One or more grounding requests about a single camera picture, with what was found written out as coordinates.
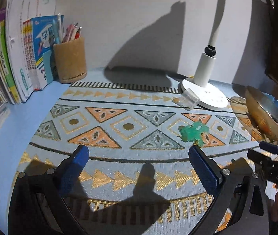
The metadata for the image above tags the amber ribbed glass bowl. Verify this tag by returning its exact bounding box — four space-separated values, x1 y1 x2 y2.
245 86 278 142

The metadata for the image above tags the patterned woven table mat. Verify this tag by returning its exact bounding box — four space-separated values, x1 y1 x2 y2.
8 81 278 235

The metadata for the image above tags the brown cylindrical pen holder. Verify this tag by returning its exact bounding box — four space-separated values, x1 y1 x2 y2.
53 36 88 84

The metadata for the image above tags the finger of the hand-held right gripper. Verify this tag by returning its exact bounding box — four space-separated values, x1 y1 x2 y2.
260 141 278 155
247 149 277 170

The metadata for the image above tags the clear plastic cup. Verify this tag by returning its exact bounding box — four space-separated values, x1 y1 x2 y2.
181 88 200 110

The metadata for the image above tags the green translucent toy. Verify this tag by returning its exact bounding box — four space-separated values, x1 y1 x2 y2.
178 122 210 145

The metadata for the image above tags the row of books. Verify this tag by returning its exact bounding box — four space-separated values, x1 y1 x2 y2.
0 0 65 133

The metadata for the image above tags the white desk lamp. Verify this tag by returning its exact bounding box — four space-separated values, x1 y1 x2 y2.
181 0 275 110

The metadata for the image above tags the bunch of pens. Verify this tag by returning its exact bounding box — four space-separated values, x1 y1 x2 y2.
62 22 83 43

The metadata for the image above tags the light blue bookend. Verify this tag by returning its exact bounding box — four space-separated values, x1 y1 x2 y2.
42 51 56 83

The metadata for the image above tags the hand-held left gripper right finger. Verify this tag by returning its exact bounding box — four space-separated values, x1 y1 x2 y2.
188 145 269 235

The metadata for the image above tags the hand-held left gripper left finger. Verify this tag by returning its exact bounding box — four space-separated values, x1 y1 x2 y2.
8 144 90 235

